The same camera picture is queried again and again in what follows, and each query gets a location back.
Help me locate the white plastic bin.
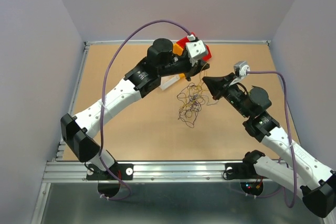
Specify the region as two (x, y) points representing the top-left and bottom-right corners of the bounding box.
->
(159, 75), (180, 91)

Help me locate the purple thin wire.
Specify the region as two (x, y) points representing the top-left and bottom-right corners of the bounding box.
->
(176, 82), (224, 127)

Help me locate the yellow plastic bin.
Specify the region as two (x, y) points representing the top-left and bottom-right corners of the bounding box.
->
(173, 44), (184, 56)

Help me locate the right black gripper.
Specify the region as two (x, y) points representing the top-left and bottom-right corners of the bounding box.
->
(202, 72), (251, 118)

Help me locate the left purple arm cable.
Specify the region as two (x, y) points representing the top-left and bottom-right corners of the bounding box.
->
(98, 19), (192, 201)

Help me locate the red plastic bin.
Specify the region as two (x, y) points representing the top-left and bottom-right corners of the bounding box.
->
(175, 37), (212, 61)

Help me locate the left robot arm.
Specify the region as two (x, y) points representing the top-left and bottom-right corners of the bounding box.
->
(60, 35), (209, 179)

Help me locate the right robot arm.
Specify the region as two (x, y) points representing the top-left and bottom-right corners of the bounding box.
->
(202, 73), (335, 218)

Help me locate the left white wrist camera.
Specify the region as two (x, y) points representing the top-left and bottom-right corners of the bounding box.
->
(185, 34), (207, 66)

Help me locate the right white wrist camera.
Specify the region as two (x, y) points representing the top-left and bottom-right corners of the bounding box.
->
(229, 61), (250, 86)

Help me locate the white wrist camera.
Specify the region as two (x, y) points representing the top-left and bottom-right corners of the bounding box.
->
(185, 34), (207, 66)
(229, 61), (250, 86)

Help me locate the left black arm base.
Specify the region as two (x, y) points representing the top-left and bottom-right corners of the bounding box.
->
(85, 163), (134, 181)

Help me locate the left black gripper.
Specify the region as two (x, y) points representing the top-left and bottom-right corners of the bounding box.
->
(159, 54), (210, 81)

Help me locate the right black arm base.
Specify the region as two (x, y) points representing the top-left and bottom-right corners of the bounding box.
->
(221, 162), (271, 180)

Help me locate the aluminium front rail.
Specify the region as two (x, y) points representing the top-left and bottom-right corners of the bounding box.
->
(41, 158), (323, 183)

